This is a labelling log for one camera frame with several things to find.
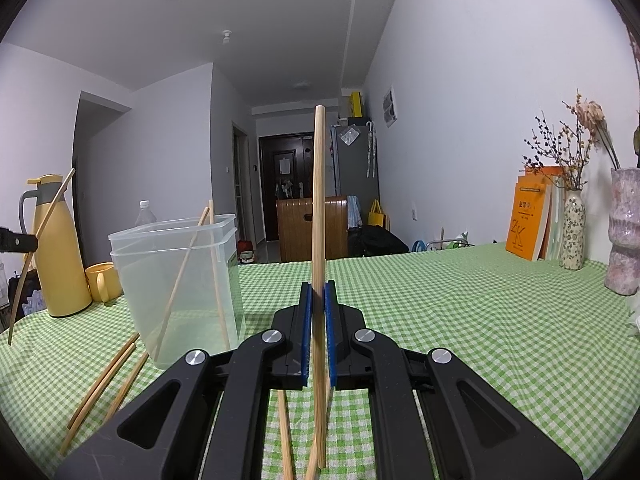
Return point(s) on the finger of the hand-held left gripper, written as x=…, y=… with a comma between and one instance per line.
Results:
x=20, y=241

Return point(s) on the orange book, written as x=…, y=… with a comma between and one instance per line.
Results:
x=525, y=225

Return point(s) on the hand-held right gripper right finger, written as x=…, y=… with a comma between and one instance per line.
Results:
x=331, y=340

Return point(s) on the blue white hanging cloth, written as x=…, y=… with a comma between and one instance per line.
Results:
x=355, y=215

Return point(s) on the clear plastic pouch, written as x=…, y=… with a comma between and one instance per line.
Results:
x=351, y=136

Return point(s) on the grey refrigerator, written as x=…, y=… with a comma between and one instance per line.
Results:
x=352, y=170

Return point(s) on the clear plastic water bottle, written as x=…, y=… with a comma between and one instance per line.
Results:
x=145, y=215

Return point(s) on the dark entrance door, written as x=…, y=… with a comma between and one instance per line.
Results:
x=272, y=190

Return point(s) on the white wall panel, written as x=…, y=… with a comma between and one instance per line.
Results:
x=390, y=106

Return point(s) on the pink mottled vase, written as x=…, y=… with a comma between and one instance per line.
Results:
x=625, y=240

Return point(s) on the clear plastic container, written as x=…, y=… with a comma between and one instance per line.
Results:
x=195, y=300

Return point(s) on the yellow thermos jug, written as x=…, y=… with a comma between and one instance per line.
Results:
x=62, y=260

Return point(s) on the grey blue cloth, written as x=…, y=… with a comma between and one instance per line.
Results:
x=36, y=301

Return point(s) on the wooden chopstick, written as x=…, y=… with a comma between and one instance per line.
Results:
x=129, y=385
x=319, y=210
x=62, y=193
x=98, y=400
x=309, y=472
x=285, y=435
x=180, y=280
x=101, y=382

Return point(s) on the white ceiling lamp socket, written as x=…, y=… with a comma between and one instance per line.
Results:
x=227, y=36

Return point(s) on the metal rack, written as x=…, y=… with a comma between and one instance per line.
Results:
x=450, y=242

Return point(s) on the black bag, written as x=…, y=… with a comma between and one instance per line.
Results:
x=380, y=242

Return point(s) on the blue round object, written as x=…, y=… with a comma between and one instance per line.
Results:
x=418, y=246

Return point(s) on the folded white umbrella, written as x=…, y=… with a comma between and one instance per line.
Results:
x=371, y=150

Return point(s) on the green checked tablecloth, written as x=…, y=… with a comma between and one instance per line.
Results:
x=475, y=335

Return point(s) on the dried pink flowers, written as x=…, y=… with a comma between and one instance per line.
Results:
x=592, y=110

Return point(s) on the yellow tote bag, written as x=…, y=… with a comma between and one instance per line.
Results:
x=378, y=216

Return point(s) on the yellow mug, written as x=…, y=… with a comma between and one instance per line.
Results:
x=105, y=282

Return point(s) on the yellow box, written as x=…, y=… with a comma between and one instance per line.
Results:
x=356, y=105

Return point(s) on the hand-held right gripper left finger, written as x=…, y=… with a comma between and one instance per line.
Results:
x=306, y=340

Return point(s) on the dried berry branches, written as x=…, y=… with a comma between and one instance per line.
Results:
x=560, y=155

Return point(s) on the pale upright books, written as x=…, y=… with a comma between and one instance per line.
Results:
x=554, y=230

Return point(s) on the brown wooden cabinet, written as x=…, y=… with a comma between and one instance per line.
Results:
x=335, y=230

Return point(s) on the floral ceramic vase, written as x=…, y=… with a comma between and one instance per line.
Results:
x=573, y=235

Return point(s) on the grey interior door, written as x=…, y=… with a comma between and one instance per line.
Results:
x=240, y=195

